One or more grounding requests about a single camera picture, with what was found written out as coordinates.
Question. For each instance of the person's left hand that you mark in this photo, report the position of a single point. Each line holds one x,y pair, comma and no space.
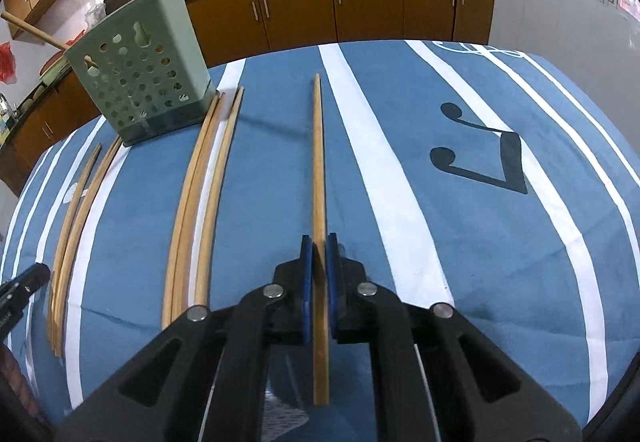
15,382

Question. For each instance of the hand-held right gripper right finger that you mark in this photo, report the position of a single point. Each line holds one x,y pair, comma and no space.
334,282

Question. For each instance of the green perforated utensil holder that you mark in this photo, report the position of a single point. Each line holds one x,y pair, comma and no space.
140,71

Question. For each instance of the wooden chopstick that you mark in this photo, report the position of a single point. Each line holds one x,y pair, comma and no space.
318,161
212,222
184,222
111,156
102,161
30,29
192,222
92,161

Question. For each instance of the hanging red plastic bag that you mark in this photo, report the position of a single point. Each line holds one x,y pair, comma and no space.
6,64

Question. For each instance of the green basin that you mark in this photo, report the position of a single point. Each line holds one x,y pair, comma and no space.
52,69

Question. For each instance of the brown lower kitchen cabinets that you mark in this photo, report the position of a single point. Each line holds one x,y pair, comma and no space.
300,6

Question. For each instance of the blue striped tablecloth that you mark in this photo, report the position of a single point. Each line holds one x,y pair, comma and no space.
450,272

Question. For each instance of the white plastic bags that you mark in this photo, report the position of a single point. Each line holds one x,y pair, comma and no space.
95,19

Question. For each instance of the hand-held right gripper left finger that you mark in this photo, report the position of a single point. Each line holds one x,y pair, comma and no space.
306,282

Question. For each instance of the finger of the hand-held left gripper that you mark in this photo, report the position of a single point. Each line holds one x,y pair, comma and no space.
25,284

